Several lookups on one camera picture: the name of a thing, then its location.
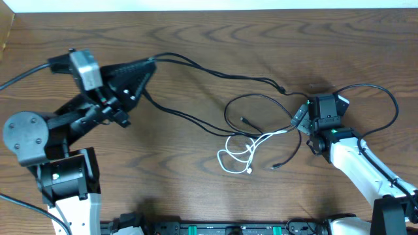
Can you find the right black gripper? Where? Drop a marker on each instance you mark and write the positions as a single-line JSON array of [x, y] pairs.
[[304, 124]]

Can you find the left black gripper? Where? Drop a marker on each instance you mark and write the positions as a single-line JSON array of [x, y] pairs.
[[109, 106]]

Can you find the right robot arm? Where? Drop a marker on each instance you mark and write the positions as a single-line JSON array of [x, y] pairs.
[[393, 200]]

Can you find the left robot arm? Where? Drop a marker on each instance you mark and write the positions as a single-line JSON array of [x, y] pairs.
[[68, 180]]

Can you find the cardboard panel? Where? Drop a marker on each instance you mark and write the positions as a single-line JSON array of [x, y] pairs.
[[7, 17]]

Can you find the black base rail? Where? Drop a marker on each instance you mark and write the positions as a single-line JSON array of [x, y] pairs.
[[228, 228]]

